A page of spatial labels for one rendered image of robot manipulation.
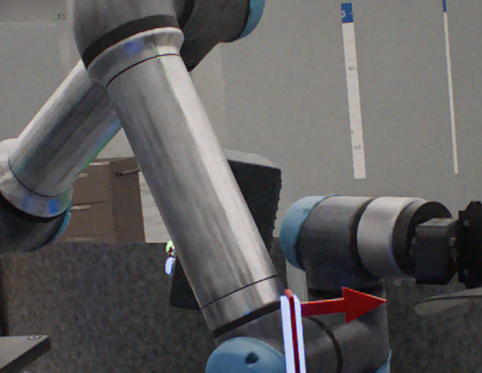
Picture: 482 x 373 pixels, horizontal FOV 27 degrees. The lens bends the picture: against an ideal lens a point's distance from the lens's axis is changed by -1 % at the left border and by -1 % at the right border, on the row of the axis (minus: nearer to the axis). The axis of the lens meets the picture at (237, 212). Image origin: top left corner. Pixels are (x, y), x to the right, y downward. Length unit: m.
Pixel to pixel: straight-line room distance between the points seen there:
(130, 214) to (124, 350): 4.92
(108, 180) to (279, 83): 1.43
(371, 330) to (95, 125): 0.40
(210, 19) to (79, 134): 0.23
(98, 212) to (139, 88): 6.64
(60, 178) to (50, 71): 10.19
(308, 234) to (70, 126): 0.33
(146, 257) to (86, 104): 1.59
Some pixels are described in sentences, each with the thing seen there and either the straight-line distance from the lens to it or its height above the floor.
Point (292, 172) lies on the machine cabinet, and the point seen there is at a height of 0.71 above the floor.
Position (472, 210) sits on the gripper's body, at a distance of 0.85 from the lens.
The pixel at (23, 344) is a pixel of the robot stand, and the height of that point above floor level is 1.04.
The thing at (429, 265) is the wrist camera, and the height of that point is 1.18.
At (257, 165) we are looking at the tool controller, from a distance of 1.22.
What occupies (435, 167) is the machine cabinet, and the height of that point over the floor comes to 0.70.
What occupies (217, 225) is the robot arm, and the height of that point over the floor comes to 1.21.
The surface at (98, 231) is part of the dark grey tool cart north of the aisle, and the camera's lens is 7.56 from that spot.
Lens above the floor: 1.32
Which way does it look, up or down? 7 degrees down
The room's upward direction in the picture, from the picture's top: 5 degrees counter-clockwise
